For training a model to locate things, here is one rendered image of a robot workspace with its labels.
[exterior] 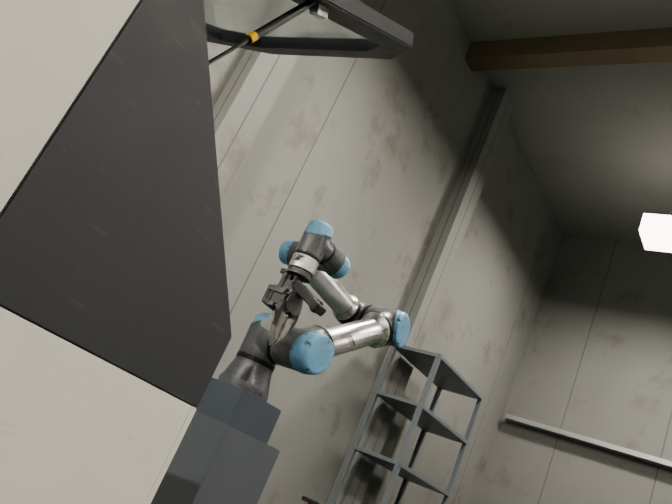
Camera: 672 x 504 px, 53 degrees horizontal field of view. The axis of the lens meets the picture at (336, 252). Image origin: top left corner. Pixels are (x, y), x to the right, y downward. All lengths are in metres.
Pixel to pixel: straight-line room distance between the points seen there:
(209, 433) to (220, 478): 0.11
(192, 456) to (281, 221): 3.57
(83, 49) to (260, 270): 4.12
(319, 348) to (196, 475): 0.45
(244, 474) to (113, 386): 0.72
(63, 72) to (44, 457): 0.59
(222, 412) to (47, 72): 1.07
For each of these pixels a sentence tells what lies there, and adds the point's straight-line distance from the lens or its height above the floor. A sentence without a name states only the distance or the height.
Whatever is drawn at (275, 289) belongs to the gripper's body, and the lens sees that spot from 1.78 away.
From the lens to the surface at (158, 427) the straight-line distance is 1.34.
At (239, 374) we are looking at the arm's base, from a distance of 1.88.
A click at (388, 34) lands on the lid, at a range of 1.76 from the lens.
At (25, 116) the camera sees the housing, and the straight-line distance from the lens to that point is 1.03.
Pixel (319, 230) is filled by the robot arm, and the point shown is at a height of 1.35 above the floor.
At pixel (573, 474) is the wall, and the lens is 9.21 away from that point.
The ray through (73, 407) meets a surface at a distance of 1.19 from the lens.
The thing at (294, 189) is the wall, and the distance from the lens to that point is 5.29.
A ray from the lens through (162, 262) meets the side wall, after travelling 1.23.
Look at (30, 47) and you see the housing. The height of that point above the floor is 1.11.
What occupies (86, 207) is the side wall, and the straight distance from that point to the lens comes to 1.10.
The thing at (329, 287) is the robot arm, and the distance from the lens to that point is 2.08.
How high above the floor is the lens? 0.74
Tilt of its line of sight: 19 degrees up
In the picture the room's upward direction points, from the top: 24 degrees clockwise
